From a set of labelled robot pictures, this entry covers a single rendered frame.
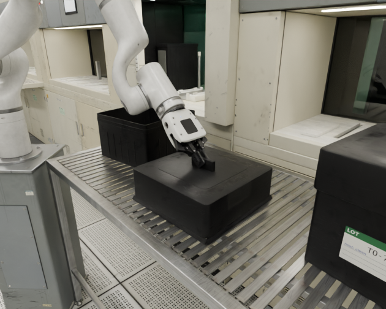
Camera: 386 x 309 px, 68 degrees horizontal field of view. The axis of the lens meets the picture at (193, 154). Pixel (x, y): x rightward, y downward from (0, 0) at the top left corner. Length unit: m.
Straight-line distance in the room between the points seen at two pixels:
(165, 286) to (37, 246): 0.67
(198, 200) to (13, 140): 0.83
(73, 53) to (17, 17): 2.09
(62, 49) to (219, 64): 2.18
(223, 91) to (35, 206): 0.84
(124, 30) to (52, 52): 2.26
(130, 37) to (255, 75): 0.48
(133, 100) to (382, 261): 0.67
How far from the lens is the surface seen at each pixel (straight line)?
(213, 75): 1.18
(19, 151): 1.30
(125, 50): 0.85
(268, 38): 1.09
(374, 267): 0.62
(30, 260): 1.43
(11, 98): 1.26
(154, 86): 0.84
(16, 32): 1.13
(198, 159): 0.79
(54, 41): 3.11
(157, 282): 1.68
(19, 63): 1.28
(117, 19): 0.88
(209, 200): 0.65
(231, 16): 1.13
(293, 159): 1.09
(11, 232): 1.38
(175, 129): 0.78
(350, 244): 0.61
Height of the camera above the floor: 1.20
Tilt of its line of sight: 22 degrees down
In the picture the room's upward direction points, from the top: straight up
